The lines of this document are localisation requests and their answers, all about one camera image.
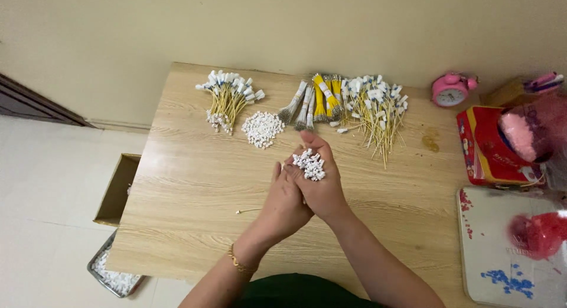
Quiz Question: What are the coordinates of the person's right hand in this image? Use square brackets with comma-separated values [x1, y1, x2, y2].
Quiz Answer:
[283, 130, 356, 221]

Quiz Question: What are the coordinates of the person's left hand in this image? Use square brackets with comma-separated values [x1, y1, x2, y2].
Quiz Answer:
[245, 161, 315, 251]

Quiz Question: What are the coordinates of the handful of white plastic connectors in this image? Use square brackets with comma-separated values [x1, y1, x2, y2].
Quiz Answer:
[292, 149, 327, 182]

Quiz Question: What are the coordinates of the pile of white plastic connectors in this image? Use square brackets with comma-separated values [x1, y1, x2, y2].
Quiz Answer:
[241, 111, 286, 149]

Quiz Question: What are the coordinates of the person's dark green clothing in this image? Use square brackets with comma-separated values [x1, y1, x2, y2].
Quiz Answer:
[234, 273, 386, 308]

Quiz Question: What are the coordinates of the pink alarm clock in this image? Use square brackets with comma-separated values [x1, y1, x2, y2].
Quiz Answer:
[431, 71, 479, 108]

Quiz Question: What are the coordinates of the open cardboard box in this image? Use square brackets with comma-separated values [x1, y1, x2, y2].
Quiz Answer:
[92, 153, 142, 227]

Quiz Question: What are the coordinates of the red tissue box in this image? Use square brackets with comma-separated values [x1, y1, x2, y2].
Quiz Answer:
[456, 105, 546, 187]

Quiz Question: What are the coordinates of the metal tray of white connectors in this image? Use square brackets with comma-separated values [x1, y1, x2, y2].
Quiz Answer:
[87, 230, 147, 299]

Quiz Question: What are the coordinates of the brown cardboard box with pens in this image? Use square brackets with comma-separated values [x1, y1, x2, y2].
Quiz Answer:
[480, 71, 565, 107]

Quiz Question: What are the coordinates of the white printed board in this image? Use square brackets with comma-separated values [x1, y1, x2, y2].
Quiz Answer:
[457, 187, 567, 308]

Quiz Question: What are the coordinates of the pink pompom in plastic bag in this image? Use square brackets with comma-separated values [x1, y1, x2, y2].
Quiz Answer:
[497, 92, 567, 163]

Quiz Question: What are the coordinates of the red pompom in plastic bag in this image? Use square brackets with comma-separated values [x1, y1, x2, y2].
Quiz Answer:
[508, 210, 567, 261]

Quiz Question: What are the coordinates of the white wire bundle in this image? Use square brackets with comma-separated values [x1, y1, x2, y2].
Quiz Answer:
[294, 86, 316, 132]
[278, 80, 308, 125]

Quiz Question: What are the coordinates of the yellow wire bundle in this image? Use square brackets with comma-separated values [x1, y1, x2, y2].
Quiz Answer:
[330, 74, 343, 102]
[313, 83, 328, 123]
[312, 74, 344, 118]

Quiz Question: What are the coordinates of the loose heap of yellow wires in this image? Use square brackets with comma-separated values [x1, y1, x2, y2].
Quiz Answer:
[337, 74, 409, 170]

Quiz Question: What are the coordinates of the bundle of yellow connector wires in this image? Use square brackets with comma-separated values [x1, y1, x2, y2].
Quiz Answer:
[195, 70, 266, 135]

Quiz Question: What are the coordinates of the gold bracelet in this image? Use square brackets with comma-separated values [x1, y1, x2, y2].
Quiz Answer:
[227, 243, 259, 275]

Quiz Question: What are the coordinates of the dark brown door frame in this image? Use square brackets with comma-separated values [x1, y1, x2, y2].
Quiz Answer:
[0, 72, 96, 129]

